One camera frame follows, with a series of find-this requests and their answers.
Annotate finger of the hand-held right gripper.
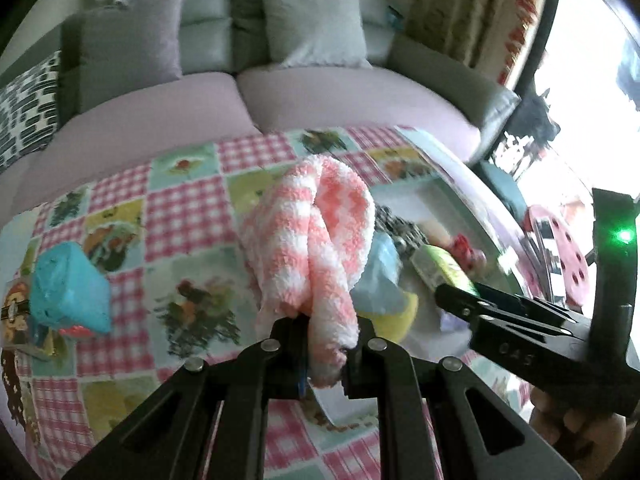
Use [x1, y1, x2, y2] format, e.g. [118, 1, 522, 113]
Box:
[434, 282, 581, 323]
[467, 312, 591, 367]

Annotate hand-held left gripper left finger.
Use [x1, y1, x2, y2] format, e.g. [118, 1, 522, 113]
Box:
[62, 316, 311, 480]

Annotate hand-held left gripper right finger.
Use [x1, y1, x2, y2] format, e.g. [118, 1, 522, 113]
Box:
[342, 317, 583, 480]

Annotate purple wipes packet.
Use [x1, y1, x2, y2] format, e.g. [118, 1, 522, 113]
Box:
[435, 307, 476, 336]

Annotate yellow sponge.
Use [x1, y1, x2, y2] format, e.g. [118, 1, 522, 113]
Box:
[357, 290, 420, 338]

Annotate green tissue pack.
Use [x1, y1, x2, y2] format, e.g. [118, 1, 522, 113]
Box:
[410, 245, 478, 296]

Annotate red bow hair tie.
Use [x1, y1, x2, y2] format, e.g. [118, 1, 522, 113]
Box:
[447, 232, 488, 276]

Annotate peach makeup puff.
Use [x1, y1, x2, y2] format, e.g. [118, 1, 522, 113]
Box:
[420, 217, 453, 248]

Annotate blue face mask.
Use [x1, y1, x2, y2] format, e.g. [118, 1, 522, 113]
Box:
[350, 232, 403, 316]

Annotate leopard print scrunchie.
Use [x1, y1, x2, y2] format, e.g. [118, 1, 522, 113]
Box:
[372, 205, 426, 256]

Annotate white box with teal rim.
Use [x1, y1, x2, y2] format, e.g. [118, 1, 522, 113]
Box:
[312, 177, 531, 426]

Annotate pink and white fluffy towel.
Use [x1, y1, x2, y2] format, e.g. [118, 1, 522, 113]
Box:
[237, 155, 376, 391]

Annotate person's right hand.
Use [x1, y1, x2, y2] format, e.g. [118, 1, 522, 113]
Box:
[529, 387, 628, 461]

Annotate pink dotted stool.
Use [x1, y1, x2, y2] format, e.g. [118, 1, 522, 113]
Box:
[520, 204, 593, 311]

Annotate teal stool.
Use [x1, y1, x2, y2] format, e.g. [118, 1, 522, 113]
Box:
[480, 160, 528, 213]

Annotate dark potted plant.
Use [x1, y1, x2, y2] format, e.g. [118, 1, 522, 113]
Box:
[502, 87, 561, 161]

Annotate teal round toy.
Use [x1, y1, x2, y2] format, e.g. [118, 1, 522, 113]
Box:
[29, 241, 113, 338]

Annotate lilac sofa cover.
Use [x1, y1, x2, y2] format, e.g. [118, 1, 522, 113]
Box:
[0, 62, 481, 216]

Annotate beige patterned curtain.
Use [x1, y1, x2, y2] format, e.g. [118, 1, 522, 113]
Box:
[405, 0, 531, 68]

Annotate grey sofa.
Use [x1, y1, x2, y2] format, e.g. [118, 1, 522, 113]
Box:
[0, 0, 521, 221]

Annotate light grey cushion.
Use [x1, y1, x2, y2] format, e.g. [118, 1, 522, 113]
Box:
[261, 0, 373, 70]

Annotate purple cushion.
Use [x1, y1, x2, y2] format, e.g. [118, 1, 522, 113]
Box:
[77, 0, 187, 113]

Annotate black and white patterned cushion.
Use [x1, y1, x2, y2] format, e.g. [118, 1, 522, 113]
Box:
[0, 50, 62, 171]

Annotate red hanging ornament string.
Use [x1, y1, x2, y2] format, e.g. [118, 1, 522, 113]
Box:
[497, 0, 548, 86]

